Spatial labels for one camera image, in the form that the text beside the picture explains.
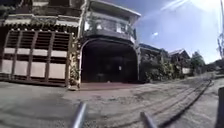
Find grey concrete road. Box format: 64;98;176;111
0;72;224;128

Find row of houses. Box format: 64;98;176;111
138;42;193;80

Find building with dark archway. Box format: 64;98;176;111
78;0;143;85

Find green bushes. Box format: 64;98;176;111
139;61;183;84

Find robot's own part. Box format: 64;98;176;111
139;111;158;128
71;101;89;128

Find building with wooden lattice gate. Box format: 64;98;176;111
0;0;83;90

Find green tree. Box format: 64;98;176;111
190;50;207;75

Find dark post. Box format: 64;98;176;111
215;87;224;128

